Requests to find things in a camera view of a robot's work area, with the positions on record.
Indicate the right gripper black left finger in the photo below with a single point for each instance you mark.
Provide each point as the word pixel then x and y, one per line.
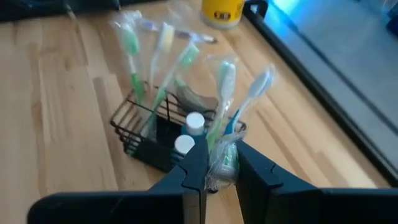
pixel 186 193

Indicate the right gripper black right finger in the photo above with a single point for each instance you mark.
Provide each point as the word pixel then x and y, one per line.
pixel 264 193

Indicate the small teal mouthwash bottle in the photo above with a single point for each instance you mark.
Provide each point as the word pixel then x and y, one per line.
pixel 195 123
pixel 184 143

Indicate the purple toothbrush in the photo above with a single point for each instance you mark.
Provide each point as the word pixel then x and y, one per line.
pixel 186 33

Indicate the yellow bottle with white cap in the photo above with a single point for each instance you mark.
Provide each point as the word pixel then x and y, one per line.
pixel 222 12

